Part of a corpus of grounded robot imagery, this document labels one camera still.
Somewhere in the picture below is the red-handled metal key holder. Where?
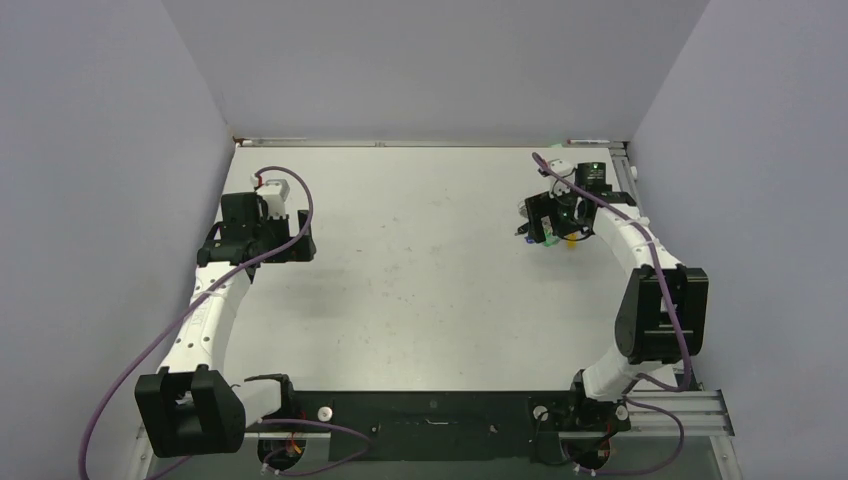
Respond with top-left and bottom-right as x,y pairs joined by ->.
514,222 -> 586,247

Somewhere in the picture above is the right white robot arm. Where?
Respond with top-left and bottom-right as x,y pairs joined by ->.
517,155 -> 709,428

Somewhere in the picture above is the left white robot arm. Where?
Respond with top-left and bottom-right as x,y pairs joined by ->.
134,181 -> 316,458

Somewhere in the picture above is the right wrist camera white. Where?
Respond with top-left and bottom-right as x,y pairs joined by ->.
547,158 -> 575,197

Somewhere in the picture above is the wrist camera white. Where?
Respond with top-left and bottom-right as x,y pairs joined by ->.
547,158 -> 575,197
256,179 -> 290,219

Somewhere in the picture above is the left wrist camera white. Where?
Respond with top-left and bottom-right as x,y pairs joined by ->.
256,179 -> 290,219

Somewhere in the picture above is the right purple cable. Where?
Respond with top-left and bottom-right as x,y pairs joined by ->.
531,152 -> 695,478

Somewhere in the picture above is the purple cable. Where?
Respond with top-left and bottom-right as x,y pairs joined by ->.
78,165 -> 372,480
531,152 -> 695,478

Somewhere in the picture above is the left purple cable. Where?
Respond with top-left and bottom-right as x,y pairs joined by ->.
78,165 -> 372,480

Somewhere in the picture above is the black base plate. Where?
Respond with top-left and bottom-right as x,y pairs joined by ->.
248,390 -> 631,464

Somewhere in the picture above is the aluminium frame rail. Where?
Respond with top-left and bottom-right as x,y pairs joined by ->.
606,146 -> 737,439

